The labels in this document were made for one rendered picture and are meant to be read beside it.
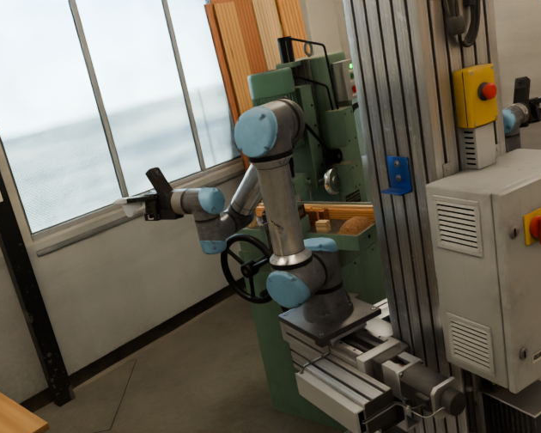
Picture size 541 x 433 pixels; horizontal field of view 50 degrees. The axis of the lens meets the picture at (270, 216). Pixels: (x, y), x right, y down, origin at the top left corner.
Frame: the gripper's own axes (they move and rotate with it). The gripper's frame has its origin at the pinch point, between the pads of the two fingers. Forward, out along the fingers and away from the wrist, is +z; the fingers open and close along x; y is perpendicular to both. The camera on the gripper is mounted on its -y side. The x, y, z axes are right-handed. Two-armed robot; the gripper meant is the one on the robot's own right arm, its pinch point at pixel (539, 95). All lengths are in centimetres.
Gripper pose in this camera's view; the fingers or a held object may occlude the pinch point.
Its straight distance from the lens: 238.5
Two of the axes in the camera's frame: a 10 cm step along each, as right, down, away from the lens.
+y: 2.9, 9.4, 1.8
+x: 6.7, -0.6, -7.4
